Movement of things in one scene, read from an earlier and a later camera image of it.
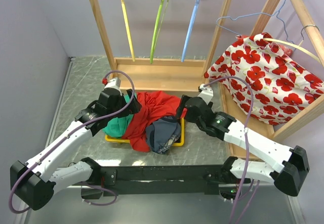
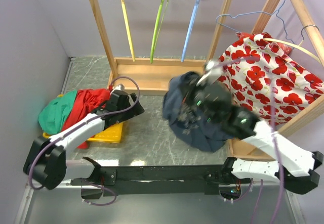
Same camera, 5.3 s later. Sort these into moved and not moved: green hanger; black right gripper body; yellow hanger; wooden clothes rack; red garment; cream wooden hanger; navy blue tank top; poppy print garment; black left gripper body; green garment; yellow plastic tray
Moved: yellow plastic tray; navy blue tank top; black right gripper body; red garment; green garment
Not moved: green hanger; black left gripper body; cream wooden hanger; poppy print garment; yellow hanger; wooden clothes rack
